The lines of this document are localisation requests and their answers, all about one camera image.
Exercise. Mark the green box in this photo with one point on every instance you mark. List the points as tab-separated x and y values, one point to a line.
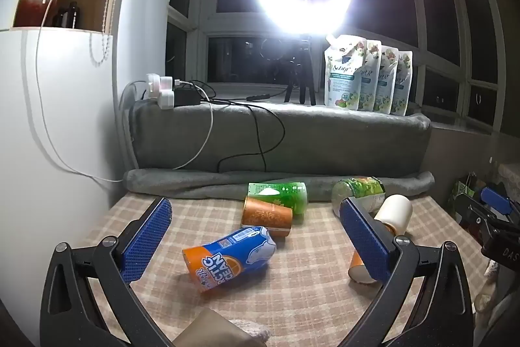
463	188

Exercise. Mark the dark glass bottle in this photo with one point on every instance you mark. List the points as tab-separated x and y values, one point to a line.
61	17
73	14

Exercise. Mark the pink and white plug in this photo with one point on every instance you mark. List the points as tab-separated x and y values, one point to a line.
167	82

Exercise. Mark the brown patterned paper cup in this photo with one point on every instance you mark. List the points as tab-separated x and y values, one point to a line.
266	216

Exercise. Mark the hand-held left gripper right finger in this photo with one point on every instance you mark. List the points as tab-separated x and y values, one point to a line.
365	241

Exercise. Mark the white and orange paper cup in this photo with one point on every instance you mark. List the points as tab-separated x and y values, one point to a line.
394	213

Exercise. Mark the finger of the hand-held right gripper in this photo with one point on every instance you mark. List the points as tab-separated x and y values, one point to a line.
493	200
469	211

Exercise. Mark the brown paper piece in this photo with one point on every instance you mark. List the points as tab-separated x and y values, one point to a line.
207	328

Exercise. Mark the white knitted cloth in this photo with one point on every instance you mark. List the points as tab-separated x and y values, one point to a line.
248	330

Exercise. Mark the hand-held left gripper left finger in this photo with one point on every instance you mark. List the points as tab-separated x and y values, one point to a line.
146	241

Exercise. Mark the beige checkered cloth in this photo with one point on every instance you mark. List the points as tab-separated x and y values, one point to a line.
308	282

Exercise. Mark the grey blanket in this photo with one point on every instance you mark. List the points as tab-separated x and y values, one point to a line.
325	143

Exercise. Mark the white floral refill pouch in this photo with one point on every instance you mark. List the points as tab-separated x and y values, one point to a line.
343	72
371	74
403	82
386	80

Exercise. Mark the black power strip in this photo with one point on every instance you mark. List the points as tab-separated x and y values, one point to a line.
185	95

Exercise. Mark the black tripod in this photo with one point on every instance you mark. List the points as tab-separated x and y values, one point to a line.
302	66

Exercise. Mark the white cabinet with shelf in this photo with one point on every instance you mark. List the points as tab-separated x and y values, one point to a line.
61	107

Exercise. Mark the white charger plug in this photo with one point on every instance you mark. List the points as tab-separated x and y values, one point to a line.
166	100

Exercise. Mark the pale cloth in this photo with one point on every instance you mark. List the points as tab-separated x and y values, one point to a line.
489	290

